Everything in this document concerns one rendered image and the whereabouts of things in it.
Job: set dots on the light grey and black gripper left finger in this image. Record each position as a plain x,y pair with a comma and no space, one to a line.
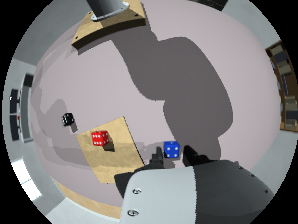
121,180

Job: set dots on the red die with white pips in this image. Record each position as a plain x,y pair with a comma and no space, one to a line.
100,138

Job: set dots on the tan square mat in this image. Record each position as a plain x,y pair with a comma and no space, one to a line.
120,155

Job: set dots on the blue die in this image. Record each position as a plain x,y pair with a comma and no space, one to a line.
171,149

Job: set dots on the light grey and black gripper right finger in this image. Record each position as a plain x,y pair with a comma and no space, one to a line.
191,157

